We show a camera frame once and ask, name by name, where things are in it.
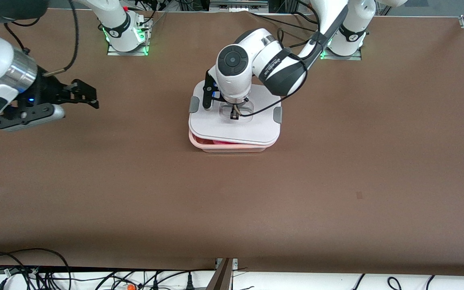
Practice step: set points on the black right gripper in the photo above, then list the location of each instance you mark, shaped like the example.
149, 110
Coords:
49, 90

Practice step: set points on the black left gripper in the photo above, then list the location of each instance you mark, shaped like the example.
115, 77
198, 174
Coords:
235, 115

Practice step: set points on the white box lid grey latches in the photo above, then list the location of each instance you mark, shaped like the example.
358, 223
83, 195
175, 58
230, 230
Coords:
216, 125

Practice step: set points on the pink plush toy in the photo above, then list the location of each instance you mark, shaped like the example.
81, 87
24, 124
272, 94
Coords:
226, 141

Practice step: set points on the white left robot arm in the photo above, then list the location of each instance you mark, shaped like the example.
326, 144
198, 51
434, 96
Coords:
236, 60

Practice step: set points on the pale pink plastic box base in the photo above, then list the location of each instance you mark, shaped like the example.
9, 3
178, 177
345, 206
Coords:
232, 147

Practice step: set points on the table cover sheet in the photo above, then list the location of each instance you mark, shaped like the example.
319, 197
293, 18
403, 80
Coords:
296, 201

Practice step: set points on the black power plug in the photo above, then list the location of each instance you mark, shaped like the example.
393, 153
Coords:
189, 282

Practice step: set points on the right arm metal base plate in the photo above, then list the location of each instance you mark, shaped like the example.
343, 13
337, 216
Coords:
113, 51

